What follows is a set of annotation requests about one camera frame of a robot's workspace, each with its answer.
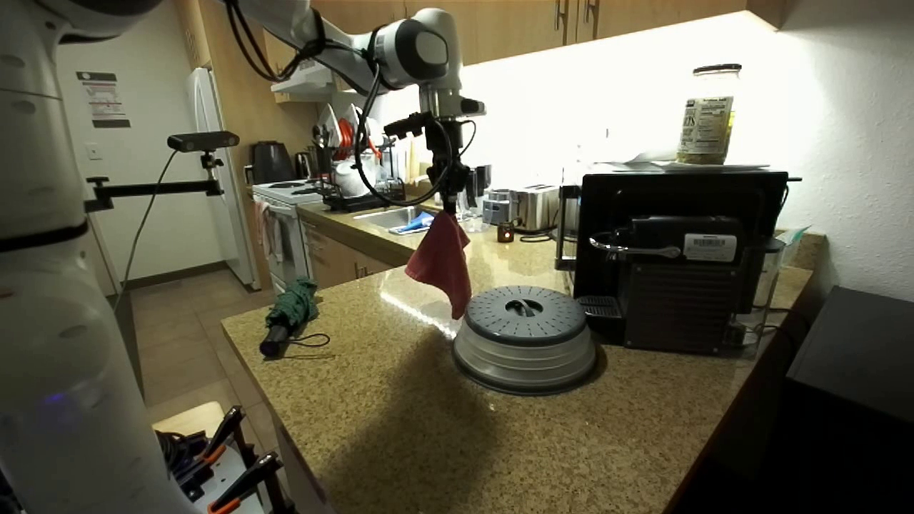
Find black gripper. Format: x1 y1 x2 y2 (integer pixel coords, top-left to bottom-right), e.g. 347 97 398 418
423 115 476 221

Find pink cloth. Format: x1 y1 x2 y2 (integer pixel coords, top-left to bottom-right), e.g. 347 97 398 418
403 209 476 324

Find clear water filter pitcher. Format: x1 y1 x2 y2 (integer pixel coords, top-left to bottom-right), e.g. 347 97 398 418
468 164 517 229

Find brown sink basin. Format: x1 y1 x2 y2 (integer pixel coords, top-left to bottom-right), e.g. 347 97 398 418
353 199 443 238

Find silver pot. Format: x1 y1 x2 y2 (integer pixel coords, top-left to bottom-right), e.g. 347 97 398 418
508 184 564 234

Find white stove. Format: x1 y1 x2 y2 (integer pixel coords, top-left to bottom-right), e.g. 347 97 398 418
253 181 338 295

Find grey collapsible microwave cover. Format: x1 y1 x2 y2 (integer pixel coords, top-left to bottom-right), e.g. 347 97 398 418
450 284 604 395

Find hanging dish towel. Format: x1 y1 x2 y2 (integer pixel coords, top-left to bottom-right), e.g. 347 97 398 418
260 204 314 285

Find black kettle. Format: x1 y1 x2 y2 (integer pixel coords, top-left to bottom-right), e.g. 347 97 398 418
248 141 298 186

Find wooden upper cabinets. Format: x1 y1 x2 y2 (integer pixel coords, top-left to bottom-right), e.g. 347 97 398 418
174 0 798 97

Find folded green umbrella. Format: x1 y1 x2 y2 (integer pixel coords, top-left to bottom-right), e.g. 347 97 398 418
257 276 336 364

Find white refrigerator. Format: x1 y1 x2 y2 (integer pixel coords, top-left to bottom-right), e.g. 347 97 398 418
187 65 263 291

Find black coffee machine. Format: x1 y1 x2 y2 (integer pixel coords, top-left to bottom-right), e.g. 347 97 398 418
578 212 765 358

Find glass jar with lid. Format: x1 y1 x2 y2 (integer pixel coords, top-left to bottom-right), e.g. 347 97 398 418
677 59 747 165

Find tray of hand tools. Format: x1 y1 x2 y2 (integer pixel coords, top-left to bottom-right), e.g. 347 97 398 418
151 402 293 514

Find paper sign with text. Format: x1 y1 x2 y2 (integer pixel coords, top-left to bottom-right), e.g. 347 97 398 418
74 69 134 132

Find black cabinet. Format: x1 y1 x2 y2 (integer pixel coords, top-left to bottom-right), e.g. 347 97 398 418
755 284 914 514

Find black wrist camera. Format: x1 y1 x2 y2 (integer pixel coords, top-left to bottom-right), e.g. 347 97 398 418
384 112 431 138

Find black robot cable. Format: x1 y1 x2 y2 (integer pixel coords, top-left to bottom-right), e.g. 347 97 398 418
224 0 480 209

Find black camera on stand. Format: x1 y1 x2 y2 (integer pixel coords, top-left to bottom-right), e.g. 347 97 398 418
84 128 244 215

